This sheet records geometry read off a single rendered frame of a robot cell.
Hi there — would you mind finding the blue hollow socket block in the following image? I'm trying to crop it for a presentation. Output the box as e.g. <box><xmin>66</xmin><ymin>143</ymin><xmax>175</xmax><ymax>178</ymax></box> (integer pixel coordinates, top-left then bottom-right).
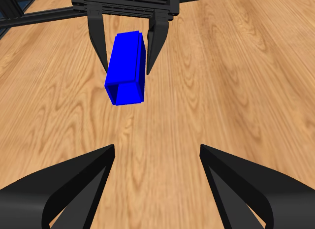
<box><xmin>104</xmin><ymin>30</ymin><xmax>147</xmax><ymax>106</ymax></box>

